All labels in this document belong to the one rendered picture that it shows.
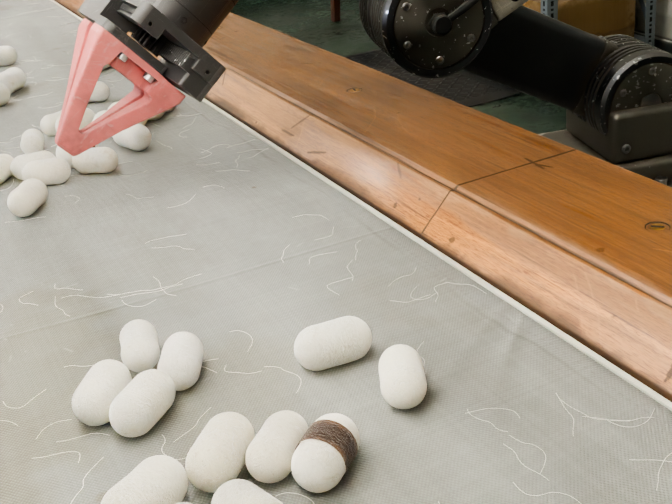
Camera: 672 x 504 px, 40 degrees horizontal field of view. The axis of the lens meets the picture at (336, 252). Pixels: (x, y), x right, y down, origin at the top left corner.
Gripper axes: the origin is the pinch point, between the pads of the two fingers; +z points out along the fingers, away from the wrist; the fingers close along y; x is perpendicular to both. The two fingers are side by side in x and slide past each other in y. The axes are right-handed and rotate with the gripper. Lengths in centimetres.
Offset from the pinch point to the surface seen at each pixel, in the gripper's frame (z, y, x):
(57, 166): 2.7, -6.8, 2.7
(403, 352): -2.8, 28.5, 6.8
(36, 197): 4.7, -2.7, 1.4
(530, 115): -77, -168, 168
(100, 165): 0.9, -6.5, 5.0
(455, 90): -75, -204, 165
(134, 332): 4.2, 19.5, 1.1
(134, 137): -2.1, -9.4, 6.9
